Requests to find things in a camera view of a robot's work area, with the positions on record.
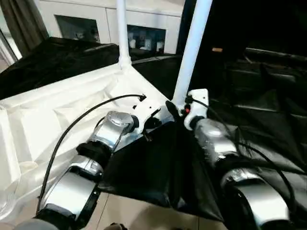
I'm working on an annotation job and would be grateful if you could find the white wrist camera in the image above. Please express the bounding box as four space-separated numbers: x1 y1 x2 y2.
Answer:
185 89 210 130
129 98 169 140

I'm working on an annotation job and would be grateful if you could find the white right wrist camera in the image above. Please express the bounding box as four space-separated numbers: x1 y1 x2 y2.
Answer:
185 89 210 130

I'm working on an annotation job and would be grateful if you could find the white plastic table leg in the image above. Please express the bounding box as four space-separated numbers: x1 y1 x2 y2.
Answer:
115 0 133 69
171 0 213 109

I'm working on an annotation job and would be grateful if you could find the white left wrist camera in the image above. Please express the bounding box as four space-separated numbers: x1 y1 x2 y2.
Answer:
129 98 169 140

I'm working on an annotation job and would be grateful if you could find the black work mat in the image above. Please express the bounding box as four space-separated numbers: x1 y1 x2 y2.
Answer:
0 37 307 222

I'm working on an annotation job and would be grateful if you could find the white glass-door cabinet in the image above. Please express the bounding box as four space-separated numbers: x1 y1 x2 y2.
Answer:
36 0 186 54

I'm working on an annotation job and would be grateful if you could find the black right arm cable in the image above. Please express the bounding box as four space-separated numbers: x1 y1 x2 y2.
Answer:
189 98 296 217

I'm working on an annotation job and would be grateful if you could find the white plastic table top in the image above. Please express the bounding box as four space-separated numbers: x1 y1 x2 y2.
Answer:
0 62 181 221

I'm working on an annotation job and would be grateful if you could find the black backdrop cloth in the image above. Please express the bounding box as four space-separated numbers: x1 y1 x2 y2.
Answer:
177 0 307 63

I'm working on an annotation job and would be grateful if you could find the grey curtain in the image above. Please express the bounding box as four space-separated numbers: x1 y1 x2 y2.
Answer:
0 0 48 58

